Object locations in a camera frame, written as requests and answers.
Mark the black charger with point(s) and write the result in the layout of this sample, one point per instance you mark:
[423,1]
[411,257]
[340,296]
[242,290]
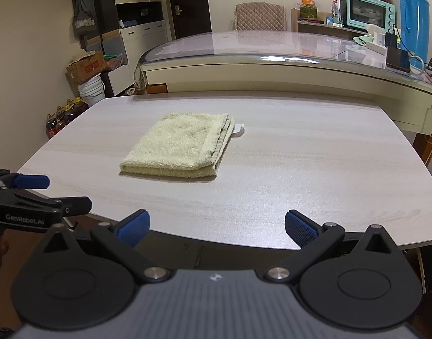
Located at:
[390,40]

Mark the small white box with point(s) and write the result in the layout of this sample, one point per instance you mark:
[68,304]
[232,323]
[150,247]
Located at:
[379,38]

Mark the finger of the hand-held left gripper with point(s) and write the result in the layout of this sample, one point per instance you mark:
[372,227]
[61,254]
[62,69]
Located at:
[32,182]
[78,205]

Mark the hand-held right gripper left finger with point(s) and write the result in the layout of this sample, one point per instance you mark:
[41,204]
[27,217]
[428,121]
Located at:
[133,227]

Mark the cardboard box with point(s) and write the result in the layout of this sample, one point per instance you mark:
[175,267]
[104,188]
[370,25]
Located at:
[87,69]

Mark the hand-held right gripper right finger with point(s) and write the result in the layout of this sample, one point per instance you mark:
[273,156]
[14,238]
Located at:
[300,229]

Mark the green cloth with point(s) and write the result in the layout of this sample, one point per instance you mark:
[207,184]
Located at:
[362,39]

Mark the red and white carton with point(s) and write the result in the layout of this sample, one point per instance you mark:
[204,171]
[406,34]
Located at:
[337,10]

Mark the cream and black cabinet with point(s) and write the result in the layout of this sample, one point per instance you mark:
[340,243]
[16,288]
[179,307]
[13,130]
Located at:
[141,40]

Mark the red and green bag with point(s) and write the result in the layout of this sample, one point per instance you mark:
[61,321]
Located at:
[115,61]

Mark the black smartphone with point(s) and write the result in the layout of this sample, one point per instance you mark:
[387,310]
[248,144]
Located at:
[397,60]

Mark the pale yellow towel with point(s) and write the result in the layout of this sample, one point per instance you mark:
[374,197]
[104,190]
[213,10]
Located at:
[173,144]

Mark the dark brown door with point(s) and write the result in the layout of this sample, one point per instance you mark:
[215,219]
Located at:
[187,0]

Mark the mint toaster oven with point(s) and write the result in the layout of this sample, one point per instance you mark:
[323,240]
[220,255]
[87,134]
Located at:
[367,12]

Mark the wooden side shelf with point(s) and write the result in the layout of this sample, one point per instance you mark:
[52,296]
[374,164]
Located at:
[295,21]

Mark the cream glass-topped table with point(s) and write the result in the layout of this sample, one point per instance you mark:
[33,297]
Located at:
[272,77]

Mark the quilted beige chair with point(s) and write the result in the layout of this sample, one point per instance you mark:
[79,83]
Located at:
[260,17]

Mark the green jar with orange lid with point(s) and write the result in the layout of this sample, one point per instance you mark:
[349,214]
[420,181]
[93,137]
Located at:
[308,10]

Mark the grey hanging bag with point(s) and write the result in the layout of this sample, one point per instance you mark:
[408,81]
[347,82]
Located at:
[84,21]

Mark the blue thermos jug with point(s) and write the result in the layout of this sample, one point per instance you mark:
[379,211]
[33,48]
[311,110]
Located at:
[415,21]

